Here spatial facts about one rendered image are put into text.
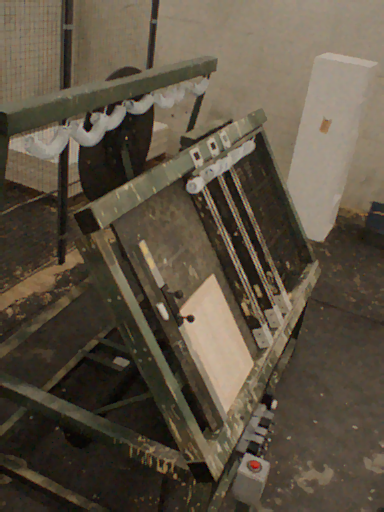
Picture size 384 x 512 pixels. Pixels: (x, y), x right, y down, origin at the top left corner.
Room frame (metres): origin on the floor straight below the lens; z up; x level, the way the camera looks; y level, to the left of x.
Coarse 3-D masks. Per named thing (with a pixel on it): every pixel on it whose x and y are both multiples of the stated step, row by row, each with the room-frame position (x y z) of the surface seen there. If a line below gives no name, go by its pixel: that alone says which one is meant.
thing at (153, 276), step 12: (144, 264) 2.06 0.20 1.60; (156, 276) 2.06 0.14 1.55; (156, 288) 2.04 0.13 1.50; (168, 312) 2.02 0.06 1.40; (168, 324) 2.01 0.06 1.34; (180, 336) 1.99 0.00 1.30; (192, 348) 2.00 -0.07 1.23; (192, 360) 1.96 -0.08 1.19; (204, 372) 1.97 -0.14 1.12; (204, 384) 1.94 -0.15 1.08; (204, 396) 1.94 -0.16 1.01; (216, 396) 1.95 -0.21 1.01; (216, 408) 1.91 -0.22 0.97; (216, 420) 1.91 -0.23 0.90
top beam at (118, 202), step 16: (256, 112) 3.79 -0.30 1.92; (224, 128) 3.24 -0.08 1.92; (240, 128) 3.43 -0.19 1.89; (176, 160) 2.57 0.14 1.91; (192, 160) 2.71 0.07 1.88; (144, 176) 2.27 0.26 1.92; (160, 176) 2.38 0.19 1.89; (176, 176) 2.50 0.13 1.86; (112, 192) 2.05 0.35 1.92; (128, 192) 2.11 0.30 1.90; (144, 192) 2.21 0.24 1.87; (80, 208) 1.94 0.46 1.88; (96, 208) 1.89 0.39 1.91; (112, 208) 1.97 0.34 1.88; (128, 208) 2.06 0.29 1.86; (80, 224) 1.88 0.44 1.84; (96, 224) 1.86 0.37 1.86
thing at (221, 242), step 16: (224, 160) 2.71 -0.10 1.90; (208, 192) 2.74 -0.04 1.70; (208, 208) 2.68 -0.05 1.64; (208, 224) 2.68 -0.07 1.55; (224, 240) 2.65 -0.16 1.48; (224, 256) 2.64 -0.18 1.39; (240, 272) 2.64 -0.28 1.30; (240, 288) 2.60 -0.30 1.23; (256, 304) 2.60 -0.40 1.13; (256, 320) 2.55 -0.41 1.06; (256, 336) 2.54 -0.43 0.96
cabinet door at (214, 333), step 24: (216, 288) 2.44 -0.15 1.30; (192, 312) 2.17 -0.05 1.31; (216, 312) 2.34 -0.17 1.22; (192, 336) 2.07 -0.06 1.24; (216, 336) 2.23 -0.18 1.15; (240, 336) 2.40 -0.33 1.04; (216, 360) 2.13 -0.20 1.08; (240, 360) 2.30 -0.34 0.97; (216, 384) 2.03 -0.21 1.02; (240, 384) 2.18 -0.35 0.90
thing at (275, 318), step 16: (208, 144) 2.93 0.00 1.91; (224, 192) 2.90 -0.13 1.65; (224, 208) 2.89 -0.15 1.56; (240, 224) 2.89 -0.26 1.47; (240, 240) 2.85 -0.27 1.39; (240, 256) 2.84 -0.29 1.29; (256, 256) 2.87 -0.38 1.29; (256, 272) 2.80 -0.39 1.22; (272, 304) 2.76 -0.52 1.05; (272, 320) 2.75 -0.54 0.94
